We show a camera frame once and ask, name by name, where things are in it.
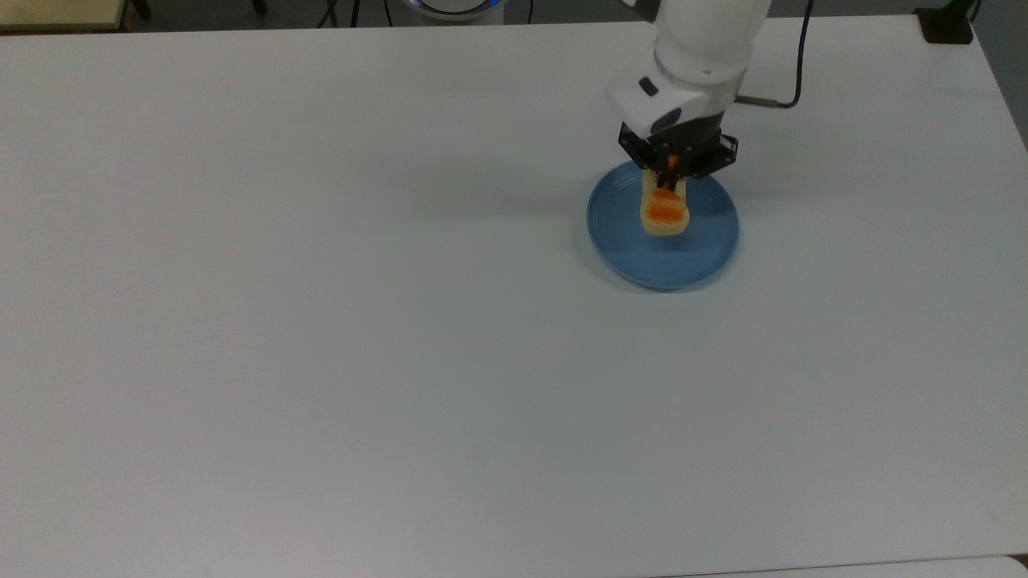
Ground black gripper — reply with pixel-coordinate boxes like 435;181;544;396
617;109;740;193

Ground orange glazed bread loaf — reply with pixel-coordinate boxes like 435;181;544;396
639;167;692;238

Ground blue round plate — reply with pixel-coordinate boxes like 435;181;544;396
585;160;740;292

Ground black table clamp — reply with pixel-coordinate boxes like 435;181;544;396
914;0;982;45

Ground black tripod leg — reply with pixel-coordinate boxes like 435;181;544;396
316;0;391;29

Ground light wooden table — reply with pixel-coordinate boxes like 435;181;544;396
0;0;129;33

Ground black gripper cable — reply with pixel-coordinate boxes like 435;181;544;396
736;0;817;110

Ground white robot base blue ring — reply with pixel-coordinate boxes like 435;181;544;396
402;0;507;22

